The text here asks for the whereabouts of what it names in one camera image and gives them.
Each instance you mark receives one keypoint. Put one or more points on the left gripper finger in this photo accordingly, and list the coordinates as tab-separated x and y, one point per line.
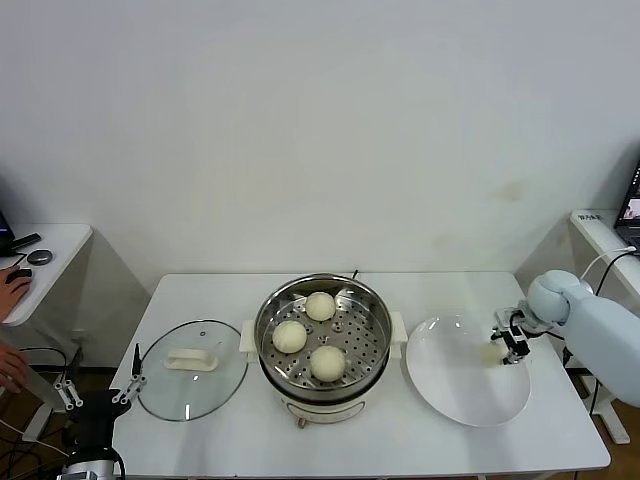
69	392
131	389

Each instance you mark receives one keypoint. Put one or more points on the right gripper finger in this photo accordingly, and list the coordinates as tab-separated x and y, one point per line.
497	335
516	354

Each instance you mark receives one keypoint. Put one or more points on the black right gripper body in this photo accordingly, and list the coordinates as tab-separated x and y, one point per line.
517	332

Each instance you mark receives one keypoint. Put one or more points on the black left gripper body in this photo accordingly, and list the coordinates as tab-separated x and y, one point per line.
97	412

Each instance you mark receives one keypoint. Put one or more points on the white steamed baozi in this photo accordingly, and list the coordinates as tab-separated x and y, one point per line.
327	363
320	306
491	354
289	336

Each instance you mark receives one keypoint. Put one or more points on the black computer mouse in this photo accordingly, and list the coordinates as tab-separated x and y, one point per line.
21	274

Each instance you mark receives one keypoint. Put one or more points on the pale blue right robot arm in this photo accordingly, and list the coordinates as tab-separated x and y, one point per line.
600	340

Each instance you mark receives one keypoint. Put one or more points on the perforated stainless steel steamer basket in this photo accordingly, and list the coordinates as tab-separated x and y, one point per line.
370	320

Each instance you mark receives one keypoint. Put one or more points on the stainless steel steamer pot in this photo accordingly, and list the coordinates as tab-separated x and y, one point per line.
325	407

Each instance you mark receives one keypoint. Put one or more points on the person left hand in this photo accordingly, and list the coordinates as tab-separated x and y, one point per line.
10	367

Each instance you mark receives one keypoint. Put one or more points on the person right hand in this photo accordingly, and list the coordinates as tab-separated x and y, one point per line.
12	295

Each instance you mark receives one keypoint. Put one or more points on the white round plate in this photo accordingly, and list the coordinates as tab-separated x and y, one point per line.
450	370

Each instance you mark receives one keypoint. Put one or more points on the white side table with label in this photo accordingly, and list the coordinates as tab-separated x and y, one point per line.
600	235

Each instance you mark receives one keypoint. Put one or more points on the grey computer mouse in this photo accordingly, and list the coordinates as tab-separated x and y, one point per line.
39	257

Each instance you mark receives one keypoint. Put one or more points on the white rounded side table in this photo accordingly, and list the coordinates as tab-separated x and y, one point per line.
55	250

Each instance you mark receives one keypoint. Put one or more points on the black remote stick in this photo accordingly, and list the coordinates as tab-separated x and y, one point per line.
25	241

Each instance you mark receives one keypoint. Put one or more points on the black laptop with grey keyboard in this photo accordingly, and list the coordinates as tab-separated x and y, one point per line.
631	210

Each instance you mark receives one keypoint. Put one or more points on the laptop with purple screen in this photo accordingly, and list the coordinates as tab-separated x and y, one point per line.
5	230

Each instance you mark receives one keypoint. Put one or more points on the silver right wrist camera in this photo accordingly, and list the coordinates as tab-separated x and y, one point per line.
506	317

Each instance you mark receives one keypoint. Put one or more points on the white wall socket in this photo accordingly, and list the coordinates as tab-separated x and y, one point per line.
79	335

